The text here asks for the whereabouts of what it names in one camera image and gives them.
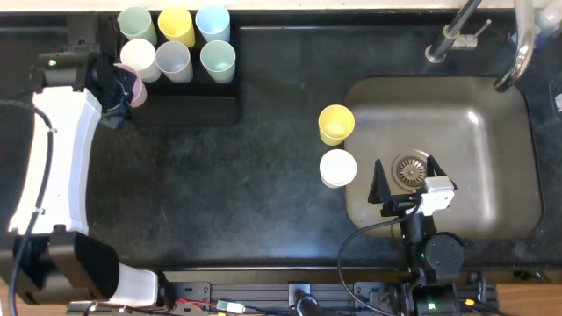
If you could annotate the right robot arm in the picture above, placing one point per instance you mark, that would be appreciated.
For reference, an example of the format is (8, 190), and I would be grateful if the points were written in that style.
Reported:
(443, 254)

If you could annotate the white cup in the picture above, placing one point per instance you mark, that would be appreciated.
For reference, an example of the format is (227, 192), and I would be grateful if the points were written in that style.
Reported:
(138, 55)
(338, 169)

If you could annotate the black tray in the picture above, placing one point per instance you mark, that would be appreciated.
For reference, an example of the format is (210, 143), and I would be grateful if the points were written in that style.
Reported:
(193, 109)

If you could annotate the steel tap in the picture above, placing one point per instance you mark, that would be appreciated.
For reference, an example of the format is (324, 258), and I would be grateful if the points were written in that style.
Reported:
(524, 48)

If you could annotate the pink cup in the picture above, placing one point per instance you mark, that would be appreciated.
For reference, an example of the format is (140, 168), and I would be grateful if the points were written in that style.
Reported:
(140, 94)

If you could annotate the green cup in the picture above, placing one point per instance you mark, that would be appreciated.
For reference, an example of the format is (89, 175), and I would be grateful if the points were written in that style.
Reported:
(217, 57)
(134, 22)

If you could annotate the steel sink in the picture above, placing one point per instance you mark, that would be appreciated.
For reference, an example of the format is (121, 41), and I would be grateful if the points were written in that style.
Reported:
(483, 175)

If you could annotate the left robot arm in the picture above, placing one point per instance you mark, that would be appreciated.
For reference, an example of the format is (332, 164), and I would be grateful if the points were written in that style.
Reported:
(61, 153)

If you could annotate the yellow cup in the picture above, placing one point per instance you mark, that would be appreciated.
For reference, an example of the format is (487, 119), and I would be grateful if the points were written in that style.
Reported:
(336, 125)
(175, 22)

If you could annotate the blue cup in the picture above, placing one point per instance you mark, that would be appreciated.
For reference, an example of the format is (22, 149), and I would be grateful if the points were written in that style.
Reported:
(213, 19)

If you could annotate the blue soap bottle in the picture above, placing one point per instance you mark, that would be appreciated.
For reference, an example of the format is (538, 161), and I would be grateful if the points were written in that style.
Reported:
(549, 17)

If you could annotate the mounting rail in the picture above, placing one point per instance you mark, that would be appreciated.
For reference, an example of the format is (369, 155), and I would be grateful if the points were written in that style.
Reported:
(263, 294)

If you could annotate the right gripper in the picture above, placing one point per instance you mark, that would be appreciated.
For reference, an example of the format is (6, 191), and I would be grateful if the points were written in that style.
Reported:
(397, 204)

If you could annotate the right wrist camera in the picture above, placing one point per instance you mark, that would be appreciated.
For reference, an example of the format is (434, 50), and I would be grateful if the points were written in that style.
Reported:
(437, 195)

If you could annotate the grey cup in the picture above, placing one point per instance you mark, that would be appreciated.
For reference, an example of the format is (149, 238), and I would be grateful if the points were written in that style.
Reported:
(173, 57)

